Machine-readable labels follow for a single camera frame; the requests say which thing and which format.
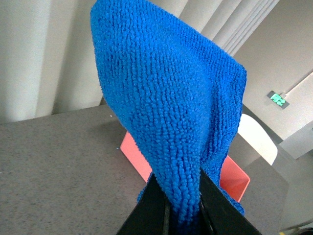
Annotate white curtain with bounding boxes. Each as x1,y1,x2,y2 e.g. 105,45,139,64
0,0,277,123

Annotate green exit sign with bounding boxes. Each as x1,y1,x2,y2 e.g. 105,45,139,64
267,91,290,109

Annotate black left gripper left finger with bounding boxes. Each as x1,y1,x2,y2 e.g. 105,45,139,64
117,175,170,235

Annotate pink plastic bin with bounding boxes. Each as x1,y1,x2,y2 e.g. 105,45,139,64
120,132,250,202

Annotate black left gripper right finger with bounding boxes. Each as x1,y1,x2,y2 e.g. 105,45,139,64
199,170,261,235

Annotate blue microfiber cloth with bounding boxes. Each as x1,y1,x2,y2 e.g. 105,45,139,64
90,0,246,235

